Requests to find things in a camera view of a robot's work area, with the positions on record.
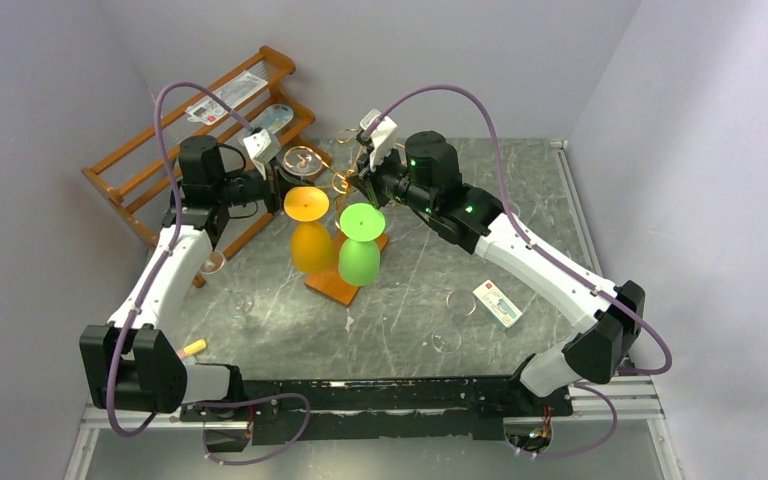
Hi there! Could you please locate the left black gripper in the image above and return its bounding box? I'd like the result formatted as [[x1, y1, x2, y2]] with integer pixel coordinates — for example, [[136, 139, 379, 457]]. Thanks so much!
[[217, 159, 318, 218]]

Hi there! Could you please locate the clear wine glass back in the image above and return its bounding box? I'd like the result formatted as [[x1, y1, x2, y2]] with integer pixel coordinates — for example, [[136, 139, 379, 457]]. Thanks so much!
[[282, 145, 324, 177]]

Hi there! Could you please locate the clear wine glass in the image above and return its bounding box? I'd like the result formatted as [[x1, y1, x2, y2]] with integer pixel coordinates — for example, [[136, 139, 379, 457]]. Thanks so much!
[[282, 145, 324, 177], [199, 250, 254, 319], [431, 289, 477, 354]]

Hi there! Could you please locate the orange plastic wine glass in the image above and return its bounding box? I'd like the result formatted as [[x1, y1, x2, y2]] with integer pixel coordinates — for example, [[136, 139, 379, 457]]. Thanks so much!
[[283, 186, 336, 273]]

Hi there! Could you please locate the green plastic wine glass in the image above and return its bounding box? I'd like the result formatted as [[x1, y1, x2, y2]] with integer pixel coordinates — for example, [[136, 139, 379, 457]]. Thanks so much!
[[338, 203, 386, 287]]

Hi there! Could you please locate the clear wine glass front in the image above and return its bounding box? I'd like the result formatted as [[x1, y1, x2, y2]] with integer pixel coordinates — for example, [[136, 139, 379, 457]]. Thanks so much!
[[431, 289, 477, 354]]

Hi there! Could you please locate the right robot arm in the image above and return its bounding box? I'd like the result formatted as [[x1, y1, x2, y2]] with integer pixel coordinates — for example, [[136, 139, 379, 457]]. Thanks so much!
[[349, 131, 645, 415]]

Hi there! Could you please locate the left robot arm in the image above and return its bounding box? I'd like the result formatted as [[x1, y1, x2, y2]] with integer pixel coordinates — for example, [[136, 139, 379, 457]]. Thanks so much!
[[79, 129, 291, 420]]

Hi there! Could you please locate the clear wine glass left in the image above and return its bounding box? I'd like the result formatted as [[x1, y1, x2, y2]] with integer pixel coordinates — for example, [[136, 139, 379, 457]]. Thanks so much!
[[199, 250, 254, 319]]

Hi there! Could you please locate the wooden shelf rack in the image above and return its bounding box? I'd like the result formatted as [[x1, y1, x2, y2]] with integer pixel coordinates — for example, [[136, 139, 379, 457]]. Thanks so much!
[[81, 44, 334, 289]]

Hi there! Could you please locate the blue white packaged item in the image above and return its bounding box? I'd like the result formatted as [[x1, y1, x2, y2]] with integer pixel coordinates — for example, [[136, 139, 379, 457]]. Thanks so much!
[[238, 103, 295, 148]]

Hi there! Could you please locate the white packaged item top shelf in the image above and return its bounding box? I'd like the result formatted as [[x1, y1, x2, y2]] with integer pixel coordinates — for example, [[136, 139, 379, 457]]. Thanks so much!
[[186, 71, 268, 125]]

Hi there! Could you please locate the small white red box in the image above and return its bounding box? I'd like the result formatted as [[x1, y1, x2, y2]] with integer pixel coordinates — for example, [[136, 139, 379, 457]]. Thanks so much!
[[472, 280, 523, 330]]

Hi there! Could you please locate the yellow highlighter pen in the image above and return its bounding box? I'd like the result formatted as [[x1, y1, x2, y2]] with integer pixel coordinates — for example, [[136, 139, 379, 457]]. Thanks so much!
[[179, 338, 208, 358]]

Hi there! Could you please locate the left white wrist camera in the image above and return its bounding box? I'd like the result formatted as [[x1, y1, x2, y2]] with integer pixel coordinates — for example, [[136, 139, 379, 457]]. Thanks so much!
[[239, 128, 281, 180]]

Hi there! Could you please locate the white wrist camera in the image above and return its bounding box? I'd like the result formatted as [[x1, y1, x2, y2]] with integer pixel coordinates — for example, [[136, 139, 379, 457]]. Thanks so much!
[[239, 128, 281, 180], [359, 109, 397, 172]]

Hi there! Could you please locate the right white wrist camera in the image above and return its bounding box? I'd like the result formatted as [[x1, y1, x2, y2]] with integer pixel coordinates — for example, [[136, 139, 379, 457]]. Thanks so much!
[[359, 109, 397, 172]]

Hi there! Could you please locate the gold wire glass rack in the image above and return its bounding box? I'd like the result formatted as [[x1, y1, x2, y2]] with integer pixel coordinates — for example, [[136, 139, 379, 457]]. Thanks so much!
[[305, 146, 389, 307]]

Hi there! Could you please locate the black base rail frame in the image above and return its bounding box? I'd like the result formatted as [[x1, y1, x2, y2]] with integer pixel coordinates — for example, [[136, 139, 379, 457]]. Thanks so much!
[[79, 376, 664, 458]]

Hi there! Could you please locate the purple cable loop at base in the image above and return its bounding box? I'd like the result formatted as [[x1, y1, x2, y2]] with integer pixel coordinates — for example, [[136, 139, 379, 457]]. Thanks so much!
[[185, 392, 312, 467]]

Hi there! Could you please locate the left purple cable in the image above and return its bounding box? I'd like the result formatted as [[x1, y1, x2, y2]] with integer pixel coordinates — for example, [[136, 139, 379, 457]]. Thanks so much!
[[104, 80, 256, 439]]

